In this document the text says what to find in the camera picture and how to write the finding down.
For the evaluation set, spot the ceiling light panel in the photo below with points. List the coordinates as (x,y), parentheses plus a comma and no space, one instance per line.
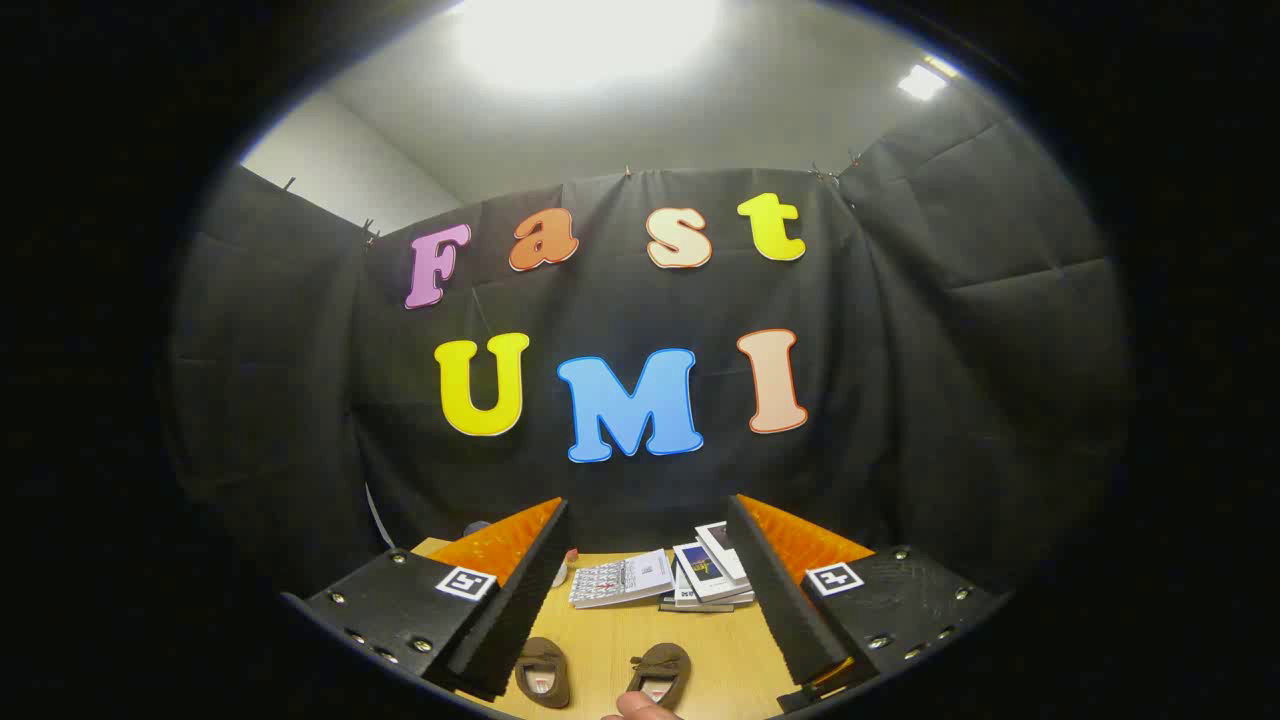
(922,80)
(580,40)

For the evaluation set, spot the white paperback book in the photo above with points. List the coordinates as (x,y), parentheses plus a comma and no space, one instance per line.
(740,598)

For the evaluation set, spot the white book blue picture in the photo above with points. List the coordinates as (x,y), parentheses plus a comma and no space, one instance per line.
(705,570)

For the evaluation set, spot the grey paperback book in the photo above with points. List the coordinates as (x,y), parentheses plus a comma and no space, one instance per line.
(695,606)

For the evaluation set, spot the patterned cover book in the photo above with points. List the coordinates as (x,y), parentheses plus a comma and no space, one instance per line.
(620,578)

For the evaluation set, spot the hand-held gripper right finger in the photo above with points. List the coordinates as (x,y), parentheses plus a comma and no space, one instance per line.
(785,610)

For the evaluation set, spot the brown fuzzy shoe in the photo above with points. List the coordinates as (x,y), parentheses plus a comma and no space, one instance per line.
(541,672)
(662,672)

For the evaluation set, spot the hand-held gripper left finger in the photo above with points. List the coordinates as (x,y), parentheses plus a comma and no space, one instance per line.
(520,610)

